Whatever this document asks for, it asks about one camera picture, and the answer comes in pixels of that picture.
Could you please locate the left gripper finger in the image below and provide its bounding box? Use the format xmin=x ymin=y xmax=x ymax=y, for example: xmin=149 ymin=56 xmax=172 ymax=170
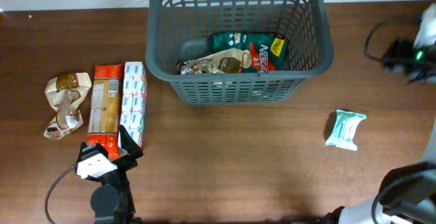
xmin=79 ymin=142 xmax=102 ymax=156
xmin=119 ymin=125 xmax=143 ymax=159

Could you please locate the beige brown snack bag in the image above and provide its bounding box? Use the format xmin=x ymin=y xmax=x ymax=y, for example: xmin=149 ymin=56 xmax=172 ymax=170
xmin=178 ymin=48 xmax=251 ymax=75
xmin=44 ymin=72 xmax=92 ymax=140

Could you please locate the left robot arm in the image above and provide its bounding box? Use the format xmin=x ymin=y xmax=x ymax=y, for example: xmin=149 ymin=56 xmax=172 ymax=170
xmin=75 ymin=125 xmax=143 ymax=224

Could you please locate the green Nescafe coffee bag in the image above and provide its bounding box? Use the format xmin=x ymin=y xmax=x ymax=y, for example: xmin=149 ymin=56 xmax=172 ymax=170
xmin=208 ymin=32 xmax=287 ymax=73

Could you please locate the Kleenex tissue multipack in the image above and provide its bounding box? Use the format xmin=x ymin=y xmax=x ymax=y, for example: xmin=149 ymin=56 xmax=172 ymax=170
xmin=120 ymin=62 xmax=147 ymax=148

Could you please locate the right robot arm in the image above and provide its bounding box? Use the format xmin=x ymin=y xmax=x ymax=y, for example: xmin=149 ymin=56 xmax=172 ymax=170
xmin=318 ymin=3 xmax=435 ymax=224

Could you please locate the grey plastic basket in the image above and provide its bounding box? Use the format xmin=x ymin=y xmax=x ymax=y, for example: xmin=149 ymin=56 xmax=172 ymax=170
xmin=145 ymin=0 xmax=334 ymax=105

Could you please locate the light teal wipes packet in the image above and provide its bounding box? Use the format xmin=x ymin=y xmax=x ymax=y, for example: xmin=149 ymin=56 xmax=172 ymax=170
xmin=325 ymin=110 xmax=367 ymax=151

